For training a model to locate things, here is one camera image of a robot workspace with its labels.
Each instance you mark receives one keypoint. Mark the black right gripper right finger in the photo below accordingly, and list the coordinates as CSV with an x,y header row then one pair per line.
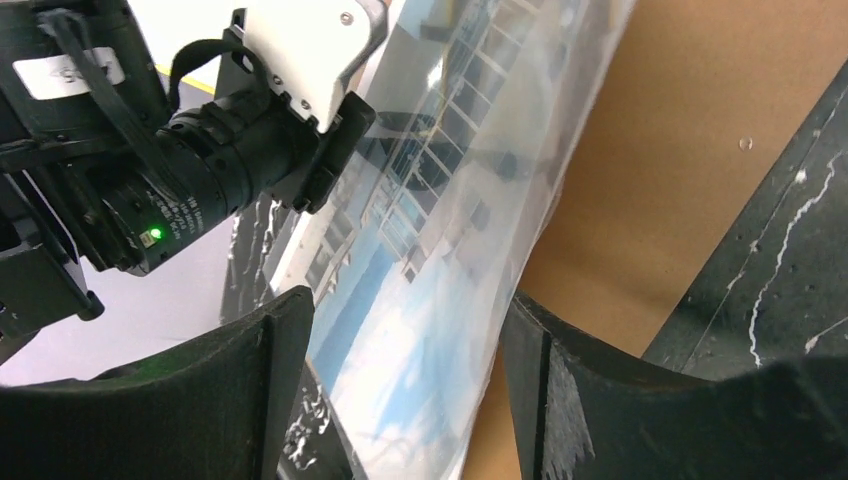
x,y
584,409

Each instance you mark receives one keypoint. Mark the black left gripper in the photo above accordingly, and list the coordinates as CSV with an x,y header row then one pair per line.
x,y
225,164

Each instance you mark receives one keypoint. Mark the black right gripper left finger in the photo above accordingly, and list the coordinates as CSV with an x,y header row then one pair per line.
x,y
214,407

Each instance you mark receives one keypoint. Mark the building photo print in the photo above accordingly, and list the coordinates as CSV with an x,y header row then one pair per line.
x,y
424,232

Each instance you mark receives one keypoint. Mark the brown backing board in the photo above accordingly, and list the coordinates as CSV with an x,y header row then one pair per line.
x,y
703,222

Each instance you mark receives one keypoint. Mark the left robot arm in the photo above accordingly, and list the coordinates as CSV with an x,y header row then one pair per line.
x,y
79,84

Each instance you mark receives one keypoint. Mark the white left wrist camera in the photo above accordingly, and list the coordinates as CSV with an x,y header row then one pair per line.
x,y
312,48

